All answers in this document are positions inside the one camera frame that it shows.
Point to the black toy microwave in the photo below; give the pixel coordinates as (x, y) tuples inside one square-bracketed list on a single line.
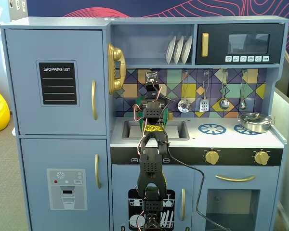
[(216, 31)]

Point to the white toy plate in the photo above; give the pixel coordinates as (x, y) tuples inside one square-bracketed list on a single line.
[(187, 49), (179, 50), (170, 51)]

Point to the small gripper camera board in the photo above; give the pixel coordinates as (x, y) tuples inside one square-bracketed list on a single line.
[(151, 76)]

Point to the metal serving spoon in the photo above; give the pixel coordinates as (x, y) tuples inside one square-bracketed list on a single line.
[(242, 104)]

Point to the metal slotted spatula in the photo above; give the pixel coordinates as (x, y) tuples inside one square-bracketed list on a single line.
[(204, 106)]

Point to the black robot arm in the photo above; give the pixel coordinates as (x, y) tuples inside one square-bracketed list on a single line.
[(150, 168)]

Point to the gold stove knob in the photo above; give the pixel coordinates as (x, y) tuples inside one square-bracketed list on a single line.
[(212, 157), (262, 158)]

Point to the metal ladle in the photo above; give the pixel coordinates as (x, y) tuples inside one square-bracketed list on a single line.
[(224, 104)]

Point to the grey toy sink basin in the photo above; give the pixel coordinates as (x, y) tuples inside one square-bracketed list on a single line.
[(178, 131)]

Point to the blue toy kitchen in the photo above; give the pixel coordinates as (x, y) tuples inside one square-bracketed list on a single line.
[(57, 43)]

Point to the gold toy phone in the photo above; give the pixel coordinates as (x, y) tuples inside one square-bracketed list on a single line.
[(116, 55)]

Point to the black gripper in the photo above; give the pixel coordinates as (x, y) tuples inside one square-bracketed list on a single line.
[(151, 93)]

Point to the silver pot with lid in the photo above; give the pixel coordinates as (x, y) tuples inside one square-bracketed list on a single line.
[(255, 125)]

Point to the metal skimmer spoon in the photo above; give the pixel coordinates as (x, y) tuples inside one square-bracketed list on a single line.
[(184, 106)]

